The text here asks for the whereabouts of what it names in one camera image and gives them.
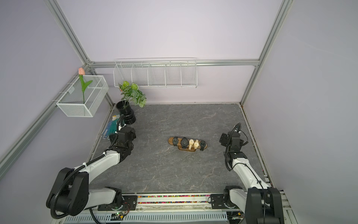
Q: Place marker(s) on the blue dotted work glove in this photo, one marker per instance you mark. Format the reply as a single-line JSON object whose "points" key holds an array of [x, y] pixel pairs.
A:
{"points": [[104, 134]]}

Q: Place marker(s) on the green work glove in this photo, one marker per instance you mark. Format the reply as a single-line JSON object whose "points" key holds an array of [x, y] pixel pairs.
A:
{"points": [[115, 126]]}

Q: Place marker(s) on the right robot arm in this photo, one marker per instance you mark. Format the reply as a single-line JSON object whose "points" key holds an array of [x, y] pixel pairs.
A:
{"points": [[260, 203]]}

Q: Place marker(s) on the long white wire shelf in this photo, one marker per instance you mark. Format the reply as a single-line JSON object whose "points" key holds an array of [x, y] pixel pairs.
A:
{"points": [[162, 72]]}

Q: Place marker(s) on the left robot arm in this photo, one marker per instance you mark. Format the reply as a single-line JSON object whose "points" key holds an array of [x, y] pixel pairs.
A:
{"points": [[70, 194]]}

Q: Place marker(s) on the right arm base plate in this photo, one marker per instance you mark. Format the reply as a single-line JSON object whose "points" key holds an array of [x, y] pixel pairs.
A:
{"points": [[221, 201]]}

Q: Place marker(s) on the black round-face watch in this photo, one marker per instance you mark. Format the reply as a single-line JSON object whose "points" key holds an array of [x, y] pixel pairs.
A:
{"points": [[202, 145]]}

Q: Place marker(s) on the black ribbed plant pot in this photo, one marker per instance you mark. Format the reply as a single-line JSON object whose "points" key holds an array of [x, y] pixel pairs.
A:
{"points": [[125, 109]]}

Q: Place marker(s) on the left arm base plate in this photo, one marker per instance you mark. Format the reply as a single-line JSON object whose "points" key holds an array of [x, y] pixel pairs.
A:
{"points": [[125, 203]]}

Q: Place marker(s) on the black chunky sport watch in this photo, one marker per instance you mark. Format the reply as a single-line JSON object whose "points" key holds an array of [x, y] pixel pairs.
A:
{"points": [[184, 143]]}

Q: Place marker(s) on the pink artificial tulip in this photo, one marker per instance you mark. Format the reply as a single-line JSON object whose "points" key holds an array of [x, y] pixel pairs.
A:
{"points": [[84, 84]]}

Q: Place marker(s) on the beige band watch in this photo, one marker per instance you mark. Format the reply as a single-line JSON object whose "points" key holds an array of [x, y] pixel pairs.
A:
{"points": [[196, 144]]}

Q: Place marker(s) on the white slotted cable duct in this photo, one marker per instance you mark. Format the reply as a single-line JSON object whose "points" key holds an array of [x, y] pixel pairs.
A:
{"points": [[162, 217]]}

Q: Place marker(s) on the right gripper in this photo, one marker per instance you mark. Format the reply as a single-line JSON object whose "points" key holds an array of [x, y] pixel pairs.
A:
{"points": [[223, 139]]}

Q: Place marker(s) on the black thin band watch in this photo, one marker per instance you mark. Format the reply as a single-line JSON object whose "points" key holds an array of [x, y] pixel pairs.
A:
{"points": [[175, 141]]}

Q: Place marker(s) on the green artificial potted plant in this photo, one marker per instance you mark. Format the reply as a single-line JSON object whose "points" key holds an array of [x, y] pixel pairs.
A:
{"points": [[131, 93]]}

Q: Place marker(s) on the aluminium front rail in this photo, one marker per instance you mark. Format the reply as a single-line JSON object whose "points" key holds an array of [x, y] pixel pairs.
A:
{"points": [[177, 200]]}

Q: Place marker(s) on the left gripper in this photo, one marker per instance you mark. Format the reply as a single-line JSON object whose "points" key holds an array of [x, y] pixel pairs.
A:
{"points": [[114, 138]]}

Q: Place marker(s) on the brown wooden watch stand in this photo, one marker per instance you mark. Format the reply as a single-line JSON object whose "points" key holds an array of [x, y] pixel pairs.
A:
{"points": [[179, 146]]}

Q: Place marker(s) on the white mesh wall basket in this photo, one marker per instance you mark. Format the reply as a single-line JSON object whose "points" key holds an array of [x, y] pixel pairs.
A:
{"points": [[71, 102]]}

